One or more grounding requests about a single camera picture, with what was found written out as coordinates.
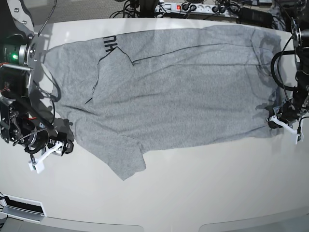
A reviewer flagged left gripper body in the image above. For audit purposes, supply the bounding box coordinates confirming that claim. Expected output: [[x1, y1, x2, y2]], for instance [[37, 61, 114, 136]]
[[273, 101, 302, 124]]

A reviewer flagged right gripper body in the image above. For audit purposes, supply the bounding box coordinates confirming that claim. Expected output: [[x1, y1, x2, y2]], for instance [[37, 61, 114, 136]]
[[24, 130, 65, 156]]

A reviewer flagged grey t-shirt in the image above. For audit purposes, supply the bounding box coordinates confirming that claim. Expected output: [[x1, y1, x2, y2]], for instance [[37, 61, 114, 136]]
[[44, 25, 281, 180]]

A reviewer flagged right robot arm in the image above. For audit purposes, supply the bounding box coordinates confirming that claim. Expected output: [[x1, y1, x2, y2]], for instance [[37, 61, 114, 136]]
[[0, 0, 74, 158]]

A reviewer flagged black power adapter brick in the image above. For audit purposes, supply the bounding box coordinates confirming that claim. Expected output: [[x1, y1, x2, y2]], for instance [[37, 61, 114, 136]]
[[239, 7, 274, 28]]

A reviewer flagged white power strip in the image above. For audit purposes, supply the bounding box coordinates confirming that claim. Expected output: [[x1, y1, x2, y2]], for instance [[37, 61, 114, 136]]
[[154, 0, 241, 18]]

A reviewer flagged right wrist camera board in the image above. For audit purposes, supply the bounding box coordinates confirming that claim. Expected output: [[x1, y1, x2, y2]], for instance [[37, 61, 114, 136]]
[[28, 161, 45, 174]]

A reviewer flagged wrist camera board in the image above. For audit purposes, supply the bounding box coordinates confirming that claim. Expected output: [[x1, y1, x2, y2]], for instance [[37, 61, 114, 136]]
[[292, 132, 304, 145], [28, 161, 45, 174]]

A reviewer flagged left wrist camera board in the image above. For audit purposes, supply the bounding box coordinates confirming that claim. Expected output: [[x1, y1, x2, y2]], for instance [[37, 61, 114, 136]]
[[292, 132, 304, 145]]

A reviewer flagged table cable grommet slot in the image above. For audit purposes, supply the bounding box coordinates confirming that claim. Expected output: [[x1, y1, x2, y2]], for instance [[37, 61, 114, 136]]
[[0, 194, 47, 223]]

